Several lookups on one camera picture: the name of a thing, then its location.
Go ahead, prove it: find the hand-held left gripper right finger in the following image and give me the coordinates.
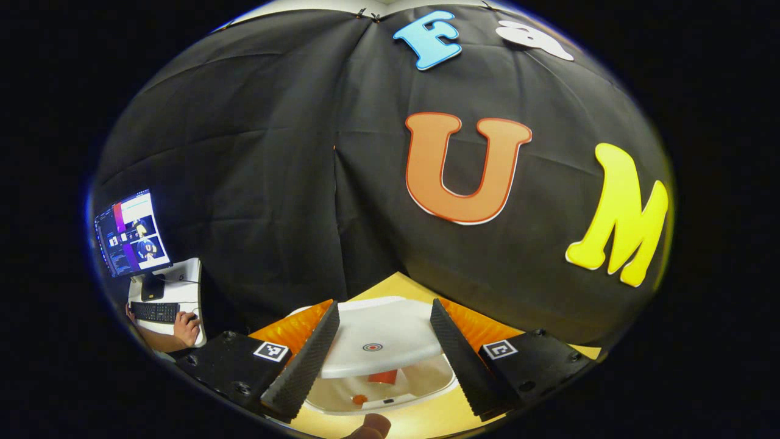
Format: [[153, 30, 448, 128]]
[[430, 298, 595, 423]]

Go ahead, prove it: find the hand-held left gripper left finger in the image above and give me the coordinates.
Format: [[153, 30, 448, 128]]
[[174, 300, 341, 423]]

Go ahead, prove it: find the white desktop garbage bin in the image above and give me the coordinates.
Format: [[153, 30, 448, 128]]
[[286, 296, 459, 416]]

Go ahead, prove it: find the white garbage bin lid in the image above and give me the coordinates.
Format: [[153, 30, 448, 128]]
[[322, 298, 444, 379]]

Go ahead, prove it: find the wooden desktop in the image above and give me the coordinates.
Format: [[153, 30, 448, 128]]
[[291, 271, 603, 439]]

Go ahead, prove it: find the white side desk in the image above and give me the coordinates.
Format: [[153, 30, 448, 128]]
[[128, 258, 207, 347]]

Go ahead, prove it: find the black keyboard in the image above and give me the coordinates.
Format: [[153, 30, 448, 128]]
[[130, 302, 180, 324]]

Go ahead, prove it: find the black backdrop cloth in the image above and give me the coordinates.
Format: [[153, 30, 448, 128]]
[[91, 3, 674, 348]]

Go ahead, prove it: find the computer monitor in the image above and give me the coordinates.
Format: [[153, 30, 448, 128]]
[[94, 189, 173, 301]]

